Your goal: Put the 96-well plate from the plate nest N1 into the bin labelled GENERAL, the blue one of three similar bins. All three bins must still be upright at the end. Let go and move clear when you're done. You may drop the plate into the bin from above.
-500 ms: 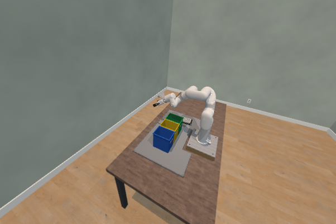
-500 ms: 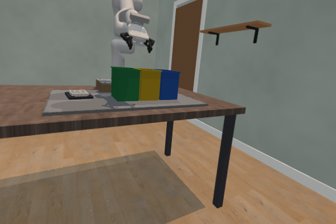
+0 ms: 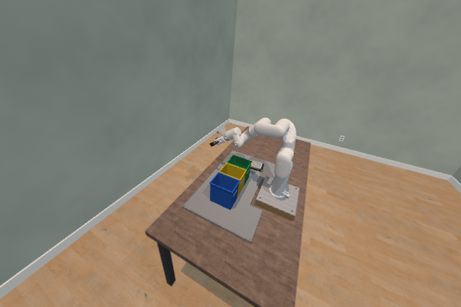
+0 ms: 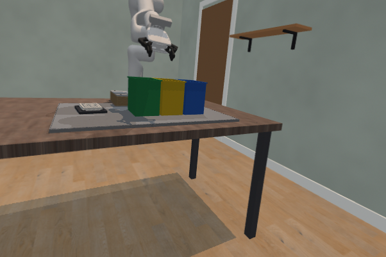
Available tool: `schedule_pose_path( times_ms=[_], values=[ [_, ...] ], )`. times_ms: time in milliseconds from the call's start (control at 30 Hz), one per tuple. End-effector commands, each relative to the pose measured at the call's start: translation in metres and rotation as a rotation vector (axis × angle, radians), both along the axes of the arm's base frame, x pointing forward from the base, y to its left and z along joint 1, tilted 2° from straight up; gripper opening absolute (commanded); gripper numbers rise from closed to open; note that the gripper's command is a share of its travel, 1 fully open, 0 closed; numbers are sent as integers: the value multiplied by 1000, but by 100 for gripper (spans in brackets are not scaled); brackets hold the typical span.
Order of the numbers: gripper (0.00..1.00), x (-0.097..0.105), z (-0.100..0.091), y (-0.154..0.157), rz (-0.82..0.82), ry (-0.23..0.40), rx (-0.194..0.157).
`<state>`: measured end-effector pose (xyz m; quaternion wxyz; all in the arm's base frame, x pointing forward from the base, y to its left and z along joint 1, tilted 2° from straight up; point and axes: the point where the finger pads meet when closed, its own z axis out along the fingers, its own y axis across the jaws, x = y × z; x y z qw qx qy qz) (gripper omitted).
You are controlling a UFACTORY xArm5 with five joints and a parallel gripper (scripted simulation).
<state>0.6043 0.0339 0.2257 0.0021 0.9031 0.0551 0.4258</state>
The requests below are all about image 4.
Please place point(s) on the blue bin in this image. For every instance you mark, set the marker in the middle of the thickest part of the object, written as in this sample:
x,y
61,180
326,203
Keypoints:
x,y
194,97

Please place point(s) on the green open bin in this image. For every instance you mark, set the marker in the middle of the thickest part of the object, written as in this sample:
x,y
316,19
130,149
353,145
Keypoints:
x,y
144,96

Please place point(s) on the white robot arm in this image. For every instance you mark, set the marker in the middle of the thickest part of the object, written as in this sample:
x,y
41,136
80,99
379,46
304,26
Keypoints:
x,y
143,16

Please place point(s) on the yellow open-top bin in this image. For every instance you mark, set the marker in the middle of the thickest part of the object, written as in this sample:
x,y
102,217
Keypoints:
x,y
171,96

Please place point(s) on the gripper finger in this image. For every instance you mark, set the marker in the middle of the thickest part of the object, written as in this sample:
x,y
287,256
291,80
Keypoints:
x,y
147,45
172,52

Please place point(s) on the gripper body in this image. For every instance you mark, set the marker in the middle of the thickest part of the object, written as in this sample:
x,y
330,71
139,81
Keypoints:
x,y
158,35

